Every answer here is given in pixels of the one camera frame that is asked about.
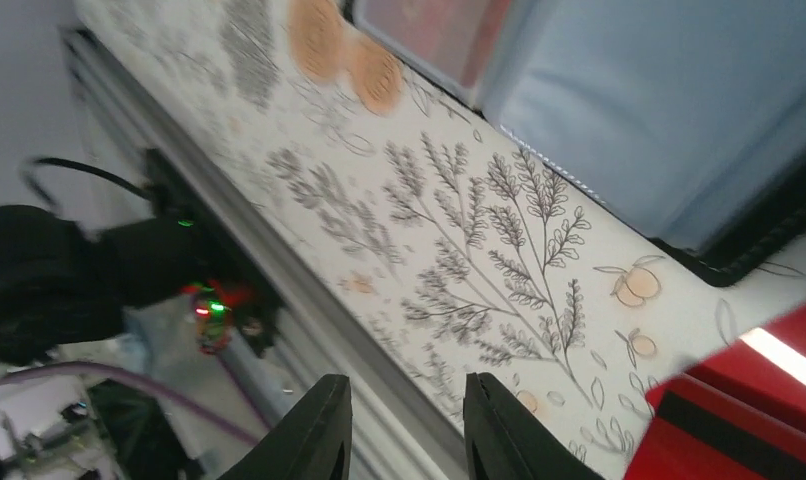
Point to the red card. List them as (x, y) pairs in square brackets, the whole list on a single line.
[(765, 368), (699, 432)]

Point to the floral patterned table mat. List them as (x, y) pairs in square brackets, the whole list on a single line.
[(456, 250)]

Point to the red card bottom left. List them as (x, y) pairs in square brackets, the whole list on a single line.
[(699, 432)]

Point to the aluminium rail frame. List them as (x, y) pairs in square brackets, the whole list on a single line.
[(287, 329)]

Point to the red card bottom middle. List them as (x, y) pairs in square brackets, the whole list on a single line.
[(765, 368)]

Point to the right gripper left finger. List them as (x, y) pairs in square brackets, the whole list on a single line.
[(312, 441)]

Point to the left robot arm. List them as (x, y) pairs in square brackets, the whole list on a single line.
[(59, 286)]

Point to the black card holder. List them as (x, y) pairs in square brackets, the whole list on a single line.
[(684, 119)]

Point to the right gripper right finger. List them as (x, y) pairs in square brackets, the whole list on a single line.
[(504, 440)]

